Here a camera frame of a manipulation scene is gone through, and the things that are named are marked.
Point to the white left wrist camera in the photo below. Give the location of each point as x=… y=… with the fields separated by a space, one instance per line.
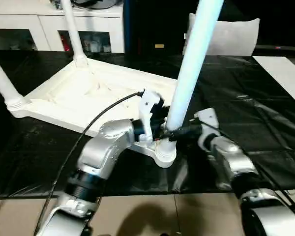
x=148 y=115

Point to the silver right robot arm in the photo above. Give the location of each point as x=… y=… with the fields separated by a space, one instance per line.
x=241 y=177

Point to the small yellow tag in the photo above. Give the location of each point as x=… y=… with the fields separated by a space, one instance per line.
x=159 y=46

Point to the grey cushion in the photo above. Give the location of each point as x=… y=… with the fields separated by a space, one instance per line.
x=236 y=37

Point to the black table mat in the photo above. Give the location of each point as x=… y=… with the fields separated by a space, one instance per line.
x=265 y=108

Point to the dark items on cabinet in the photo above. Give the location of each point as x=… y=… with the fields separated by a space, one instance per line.
x=88 y=3

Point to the white flat board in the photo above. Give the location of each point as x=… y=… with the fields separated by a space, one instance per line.
x=285 y=76

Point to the white glass-door cabinet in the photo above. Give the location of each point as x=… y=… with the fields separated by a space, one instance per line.
x=44 y=27

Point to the white plastic table top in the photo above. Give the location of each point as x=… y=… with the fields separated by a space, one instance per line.
x=88 y=93

